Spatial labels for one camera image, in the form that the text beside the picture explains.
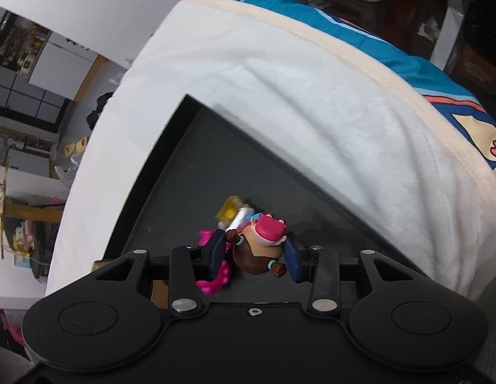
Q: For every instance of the blue patterned bed sheet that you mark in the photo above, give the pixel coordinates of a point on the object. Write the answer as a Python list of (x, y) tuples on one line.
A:
[(460, 107)]

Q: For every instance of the white fleece blanket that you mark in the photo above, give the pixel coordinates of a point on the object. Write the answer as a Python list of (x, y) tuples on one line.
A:
[(338, 115)]

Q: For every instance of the magenta pink toy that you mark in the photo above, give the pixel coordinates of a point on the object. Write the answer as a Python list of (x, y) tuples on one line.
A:
[(222, 279)]

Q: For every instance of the black shallow tray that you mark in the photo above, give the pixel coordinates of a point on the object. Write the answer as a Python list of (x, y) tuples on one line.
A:
[(199, 161)]

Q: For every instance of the white cabinet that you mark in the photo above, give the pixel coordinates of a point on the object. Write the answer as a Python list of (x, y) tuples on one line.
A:
[(62, 66)]

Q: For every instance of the brown pink figurine toy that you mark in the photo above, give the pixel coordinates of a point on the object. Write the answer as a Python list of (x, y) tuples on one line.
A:
[(258, 245)]

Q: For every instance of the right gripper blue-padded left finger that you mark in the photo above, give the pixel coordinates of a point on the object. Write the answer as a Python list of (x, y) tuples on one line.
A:
[(191, 264)]

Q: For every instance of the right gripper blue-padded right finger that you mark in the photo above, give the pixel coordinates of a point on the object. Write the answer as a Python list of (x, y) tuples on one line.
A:
[(320, 267)]

